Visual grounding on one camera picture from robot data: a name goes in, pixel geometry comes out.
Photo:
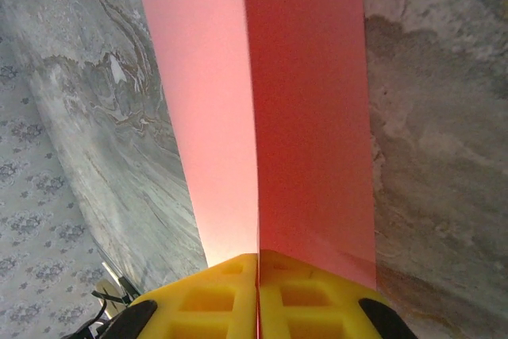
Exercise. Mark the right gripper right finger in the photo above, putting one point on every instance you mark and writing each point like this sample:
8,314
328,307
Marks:
309,299

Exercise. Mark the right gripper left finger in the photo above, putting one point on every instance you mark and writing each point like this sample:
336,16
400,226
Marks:
214,299

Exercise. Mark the pink cloth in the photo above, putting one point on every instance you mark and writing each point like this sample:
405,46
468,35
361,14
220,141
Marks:
297,116

